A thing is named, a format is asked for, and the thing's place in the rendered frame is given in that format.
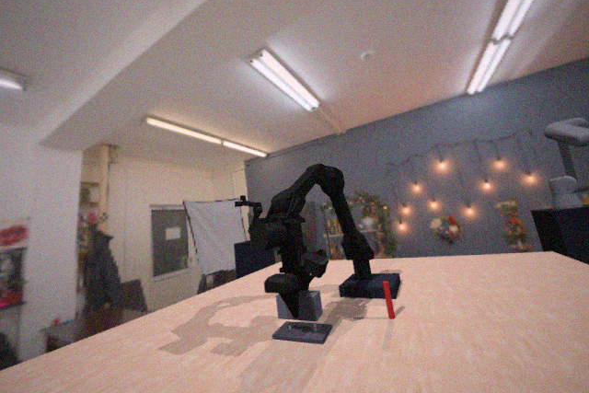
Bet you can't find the red peg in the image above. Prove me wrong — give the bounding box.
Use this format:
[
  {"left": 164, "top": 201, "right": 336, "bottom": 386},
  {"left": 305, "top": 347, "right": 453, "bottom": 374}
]
[{"left": 383, "top": 282, "right": 395, "bottom": 318}]

